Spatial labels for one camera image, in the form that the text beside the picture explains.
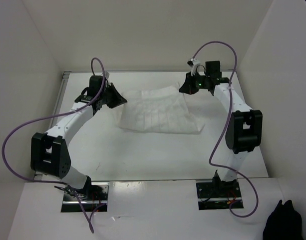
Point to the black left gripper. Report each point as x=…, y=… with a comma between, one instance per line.
x=119, y=99

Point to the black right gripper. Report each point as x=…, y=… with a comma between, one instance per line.
x=188, y=87

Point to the white pleated skirt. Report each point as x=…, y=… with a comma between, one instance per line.
x=161, y=110

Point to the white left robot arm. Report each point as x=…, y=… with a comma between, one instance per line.
x=49, y=150

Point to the dark folded garment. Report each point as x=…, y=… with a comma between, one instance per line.
x=284, y=223

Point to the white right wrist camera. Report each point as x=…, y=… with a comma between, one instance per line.
x=194, y=64

